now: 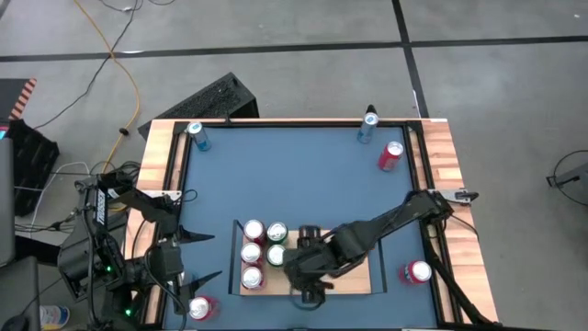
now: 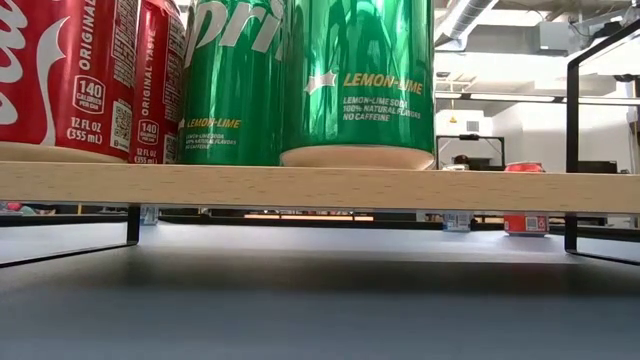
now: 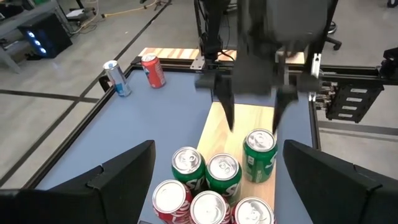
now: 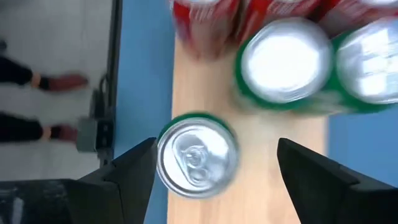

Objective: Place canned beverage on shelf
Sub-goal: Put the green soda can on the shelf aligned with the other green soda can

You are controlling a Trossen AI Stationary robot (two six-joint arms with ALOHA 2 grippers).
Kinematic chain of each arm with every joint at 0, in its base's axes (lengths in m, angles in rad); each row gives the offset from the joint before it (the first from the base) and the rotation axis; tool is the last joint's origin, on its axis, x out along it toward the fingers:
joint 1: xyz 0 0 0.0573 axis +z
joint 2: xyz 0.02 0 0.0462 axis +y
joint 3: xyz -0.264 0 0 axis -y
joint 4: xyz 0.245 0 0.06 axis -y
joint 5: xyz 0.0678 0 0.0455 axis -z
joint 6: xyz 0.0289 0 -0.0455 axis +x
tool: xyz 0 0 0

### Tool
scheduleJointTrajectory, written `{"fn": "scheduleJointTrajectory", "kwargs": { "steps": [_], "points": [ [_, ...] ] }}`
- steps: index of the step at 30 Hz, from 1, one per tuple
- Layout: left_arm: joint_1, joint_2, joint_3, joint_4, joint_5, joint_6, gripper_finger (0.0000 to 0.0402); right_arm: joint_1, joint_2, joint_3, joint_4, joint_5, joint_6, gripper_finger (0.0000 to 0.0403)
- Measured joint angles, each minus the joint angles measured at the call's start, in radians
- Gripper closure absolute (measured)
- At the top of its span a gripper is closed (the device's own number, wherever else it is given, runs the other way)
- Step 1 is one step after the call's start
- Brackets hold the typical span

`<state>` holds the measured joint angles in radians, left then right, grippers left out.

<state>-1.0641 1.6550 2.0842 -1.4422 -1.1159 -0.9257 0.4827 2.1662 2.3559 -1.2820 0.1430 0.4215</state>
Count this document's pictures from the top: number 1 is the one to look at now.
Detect yellow cable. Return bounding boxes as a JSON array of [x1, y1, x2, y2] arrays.
[[73, 0, 141, 174]]

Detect wooden table border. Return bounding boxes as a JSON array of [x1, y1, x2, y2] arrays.
[[123, 117, 500, 331]]

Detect stool base with ring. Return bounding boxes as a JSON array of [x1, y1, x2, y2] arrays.
[[545, 149, 588, 207]]

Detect red Fanta can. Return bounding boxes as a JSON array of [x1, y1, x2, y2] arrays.
[[398, 259, 434, 286], [187, 295, 221, 322]]

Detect black fabric case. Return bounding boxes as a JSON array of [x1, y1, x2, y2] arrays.
[[6, 118, 61, 217]]

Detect red Coca-Cola can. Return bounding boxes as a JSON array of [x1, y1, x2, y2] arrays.
[[243, 219, 267, 245], [240, 265, 266, 291], [240, 242, 266, 268]]

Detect wooden shelf black metal frame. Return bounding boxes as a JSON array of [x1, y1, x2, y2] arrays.
[[228, 219, 388, 297]]

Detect black floor cable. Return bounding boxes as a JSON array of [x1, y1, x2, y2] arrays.
[[31, 0, 178, 132]]

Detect green Sprite can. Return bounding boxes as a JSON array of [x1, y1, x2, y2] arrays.
[[266, 221, 289, 245], [265, 243, 288, 268]]

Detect red soda can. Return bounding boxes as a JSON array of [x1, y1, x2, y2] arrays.
[[377, 140, 405, 173]]

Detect white yellow container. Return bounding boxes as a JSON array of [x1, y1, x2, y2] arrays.
[[39, 303, 71, 330]]

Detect orange black striped panel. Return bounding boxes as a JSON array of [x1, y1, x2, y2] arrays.
[[0, 76, 38, 123]]

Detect white cable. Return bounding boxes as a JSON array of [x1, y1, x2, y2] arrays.
[[27, 160, 93, 231]]

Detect black sleeved cable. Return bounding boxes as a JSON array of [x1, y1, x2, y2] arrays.
[[422, 220, 502, 327]]

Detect black device with green light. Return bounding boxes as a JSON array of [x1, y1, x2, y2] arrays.
[[94, 293, 148, 331]]

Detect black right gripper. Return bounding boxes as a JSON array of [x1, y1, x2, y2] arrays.
[[283, 224, 336, 308]]

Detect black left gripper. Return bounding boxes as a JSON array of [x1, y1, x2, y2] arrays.
[[151, 224, 224, 300]]

